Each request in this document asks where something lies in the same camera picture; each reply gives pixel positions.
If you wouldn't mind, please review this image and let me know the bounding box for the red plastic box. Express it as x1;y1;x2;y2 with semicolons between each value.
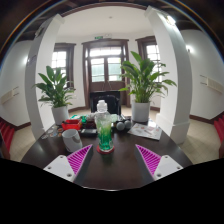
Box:
61;118;83;131

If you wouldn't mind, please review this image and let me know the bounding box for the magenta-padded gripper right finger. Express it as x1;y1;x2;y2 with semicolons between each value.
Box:
133;144;184;186

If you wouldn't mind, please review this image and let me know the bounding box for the clear bottle with green label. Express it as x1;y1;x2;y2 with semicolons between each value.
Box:
94;99;115;153

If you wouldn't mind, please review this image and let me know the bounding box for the printed paper leaflet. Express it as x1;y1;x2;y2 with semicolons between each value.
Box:
127;122;163;141

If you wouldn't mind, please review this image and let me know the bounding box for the grey ball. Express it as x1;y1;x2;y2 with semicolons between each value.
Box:
123;119;133;131
115;121;126;132

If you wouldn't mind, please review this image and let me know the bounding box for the white mug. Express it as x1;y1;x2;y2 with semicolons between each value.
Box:
61;128;83;153

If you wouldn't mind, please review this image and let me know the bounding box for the black phone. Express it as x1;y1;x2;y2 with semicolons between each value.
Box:
80;128;98;137

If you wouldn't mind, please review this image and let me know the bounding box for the black chair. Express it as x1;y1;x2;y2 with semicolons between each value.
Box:
89;90;122;116

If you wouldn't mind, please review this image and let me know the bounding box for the dark-framed window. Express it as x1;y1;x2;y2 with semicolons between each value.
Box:
135;35;162;81
51;42;77;90

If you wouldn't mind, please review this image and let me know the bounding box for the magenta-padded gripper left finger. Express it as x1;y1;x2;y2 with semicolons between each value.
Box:
42;143;95;187

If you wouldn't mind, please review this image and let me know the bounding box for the large potted plant white pot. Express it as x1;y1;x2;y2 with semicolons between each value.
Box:
119;50;178;124

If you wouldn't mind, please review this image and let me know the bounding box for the small potted plant white pot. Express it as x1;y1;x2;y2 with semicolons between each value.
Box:
33;64;77;126

